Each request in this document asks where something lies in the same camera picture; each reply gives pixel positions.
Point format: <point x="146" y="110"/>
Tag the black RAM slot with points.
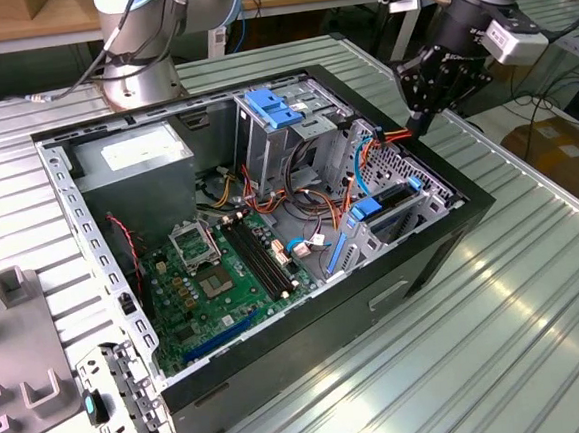
<point x="255" y="259"/>
<point x="249" y="260"/>
<point x="267" y="258"/>
<point x="261" y="259"/>

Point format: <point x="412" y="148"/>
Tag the grey metal drive cage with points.
<point x="269" y="153"/>

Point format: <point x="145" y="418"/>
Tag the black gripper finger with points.
<point x="417" y="86"/>
<point x="465" y="85"/>

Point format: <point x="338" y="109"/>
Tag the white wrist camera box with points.
<point x="516" y="40"/>

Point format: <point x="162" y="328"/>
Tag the metal slat side table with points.
<point x="561" y="9"/>

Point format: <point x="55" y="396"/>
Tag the grey power supply unit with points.
<point x="137" y="188"/>

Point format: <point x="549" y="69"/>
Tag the CPU socket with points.
<point x="214" y="282"/>

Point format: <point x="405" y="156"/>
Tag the brown cardboard box with labels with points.
<point x="555" y="150"/>

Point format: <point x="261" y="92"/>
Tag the grey metal disk bay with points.
<point x="357" y="243"/>

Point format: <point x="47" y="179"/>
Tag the grey parts rack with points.
<point x="23" y="343"/>

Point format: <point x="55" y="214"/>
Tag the hard disk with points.
<point x="366" y="209"/>

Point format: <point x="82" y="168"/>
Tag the blue expansion slot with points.
<point x="219" y="338"/>

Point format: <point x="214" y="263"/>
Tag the green motherboard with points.
<point x="246" y="300"/>

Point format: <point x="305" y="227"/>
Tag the black tripod stand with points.
<point x="386" y="38"/>

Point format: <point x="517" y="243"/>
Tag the black open PC case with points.
<point x="304" y="340"/>

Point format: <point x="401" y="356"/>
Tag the blue drive cage latch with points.
<point x="271" y="110"/>

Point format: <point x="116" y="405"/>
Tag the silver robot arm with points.
<point x="138" y="83"/>

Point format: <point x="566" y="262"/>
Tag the black blue-tipped latch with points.
<point x="89" y="407"/>

